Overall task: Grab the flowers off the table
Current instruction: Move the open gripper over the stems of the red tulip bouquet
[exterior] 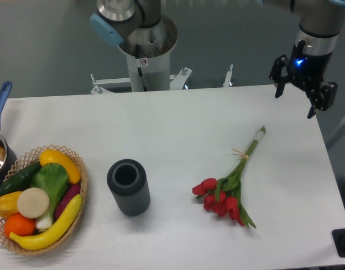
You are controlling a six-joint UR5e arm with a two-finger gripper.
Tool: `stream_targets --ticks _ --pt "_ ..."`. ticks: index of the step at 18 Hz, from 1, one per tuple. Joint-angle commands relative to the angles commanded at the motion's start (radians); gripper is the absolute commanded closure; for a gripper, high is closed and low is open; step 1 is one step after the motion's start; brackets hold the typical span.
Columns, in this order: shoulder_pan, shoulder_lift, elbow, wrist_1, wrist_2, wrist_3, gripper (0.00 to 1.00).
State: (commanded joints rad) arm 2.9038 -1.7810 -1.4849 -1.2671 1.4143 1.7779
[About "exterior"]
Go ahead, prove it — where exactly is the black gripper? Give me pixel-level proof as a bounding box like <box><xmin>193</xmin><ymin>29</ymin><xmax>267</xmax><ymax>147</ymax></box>
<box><xmin>269</xmin><ymin>39</ymin><xmax>338</xmax><ymax>119</ymax></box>

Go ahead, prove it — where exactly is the red tulip bouquet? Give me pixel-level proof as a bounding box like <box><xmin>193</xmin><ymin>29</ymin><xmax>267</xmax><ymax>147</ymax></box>
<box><xmin>192</xmin><ymin>126</ymin><xmax>266</xmax><ymax>228</ymax></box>

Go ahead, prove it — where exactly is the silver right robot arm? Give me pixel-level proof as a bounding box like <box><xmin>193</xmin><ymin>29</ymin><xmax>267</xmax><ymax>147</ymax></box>
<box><xmin>262</xmin><ymin>1</ymin><xmax>345</xmax><ymax>118</ymax></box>

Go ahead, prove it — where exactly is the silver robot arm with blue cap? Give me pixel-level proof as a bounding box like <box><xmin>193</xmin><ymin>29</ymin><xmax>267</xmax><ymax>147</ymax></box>
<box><xmin>90</xmin><ymin>0</ymin><xmax>178</xmax><ymax>59</ymax></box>

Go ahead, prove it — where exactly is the black device at table edge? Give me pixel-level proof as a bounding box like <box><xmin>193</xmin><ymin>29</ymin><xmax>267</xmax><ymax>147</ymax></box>
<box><xmin>332</xmin><ymin>228</ymin><xmax>345</xmax><ymax>258</ymax></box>

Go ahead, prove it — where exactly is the dark grey ribbed vase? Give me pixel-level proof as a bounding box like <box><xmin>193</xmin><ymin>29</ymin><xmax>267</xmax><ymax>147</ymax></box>
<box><xmin>107</xmin><ymin>159</ymin><xmax>151</xmax><ymax>217</ymax></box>

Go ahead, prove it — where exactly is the purple eggplant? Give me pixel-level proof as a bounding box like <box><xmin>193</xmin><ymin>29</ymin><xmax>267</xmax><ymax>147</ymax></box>
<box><xmin>54</xmin><ymin>183</ymin><xmax>80</xmax><ymax>220</ymax></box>

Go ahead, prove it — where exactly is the green leafy bok choy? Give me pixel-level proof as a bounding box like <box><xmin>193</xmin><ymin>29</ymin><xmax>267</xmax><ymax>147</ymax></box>
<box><xmin>30</xmin><ymin>163</ymin><xmax>69</xmax><ymax>232</ymax></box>

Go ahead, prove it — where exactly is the beige round disc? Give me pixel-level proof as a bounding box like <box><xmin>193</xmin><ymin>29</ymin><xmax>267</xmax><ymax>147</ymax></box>
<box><xmin>17</xmin><ymin>187</ymin><xmax>49</xmax><ymax>219</ymax></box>

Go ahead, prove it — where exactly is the green cucumber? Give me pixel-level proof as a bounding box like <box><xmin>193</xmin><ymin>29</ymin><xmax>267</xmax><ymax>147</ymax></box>
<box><xmin>0</xmin><ymin>162</ymin><xmax>42</xmax><ymax>197</ymax></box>

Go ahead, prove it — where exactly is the yellow banana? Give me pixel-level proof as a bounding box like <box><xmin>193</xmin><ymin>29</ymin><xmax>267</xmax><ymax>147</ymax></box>
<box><xmin>10</xmin><ymin>194</ymin><xmax>83</xmax><ymax>251</ymax></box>

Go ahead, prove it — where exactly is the orange fruit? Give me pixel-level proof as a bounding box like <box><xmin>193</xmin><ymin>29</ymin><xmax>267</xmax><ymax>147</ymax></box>
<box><xmin>4</xmin><ymin>214</ymin><xmax>35</xmax><ymax>239</ymax></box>

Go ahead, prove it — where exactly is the yellow bell pepper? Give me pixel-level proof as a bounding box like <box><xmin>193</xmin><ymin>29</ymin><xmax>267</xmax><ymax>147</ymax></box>
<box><xmin>0</xmin><ymin>191</ymin><xmax>22</xmax><ymax>219</ymax></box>

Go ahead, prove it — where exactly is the woven wicker basket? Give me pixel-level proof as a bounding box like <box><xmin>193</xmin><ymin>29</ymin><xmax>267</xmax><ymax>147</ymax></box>
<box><xmin>0</xmin><ymin>145</ymin><xmax>88</xmax><ymax>255</ymax></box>

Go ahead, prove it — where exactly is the white metal base frame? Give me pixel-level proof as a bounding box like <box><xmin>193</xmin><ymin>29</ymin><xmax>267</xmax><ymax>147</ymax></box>
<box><xmin>90</xmin><ymin>64</ymin><xmax>234</xmax><ymax>95</ymax></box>

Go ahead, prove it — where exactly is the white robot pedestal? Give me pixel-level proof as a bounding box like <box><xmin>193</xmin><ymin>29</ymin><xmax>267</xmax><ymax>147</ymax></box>
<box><xmin>119</xmin><ymin>15</ymin><xmax>178</xmax><ymax>92</ymax></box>

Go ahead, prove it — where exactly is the blue handled saucepan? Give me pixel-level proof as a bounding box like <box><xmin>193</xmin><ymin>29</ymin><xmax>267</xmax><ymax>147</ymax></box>
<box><xmin>0</xmin><ymin>81</ymin><xmax>17</xmax><ymax>187</ymax></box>

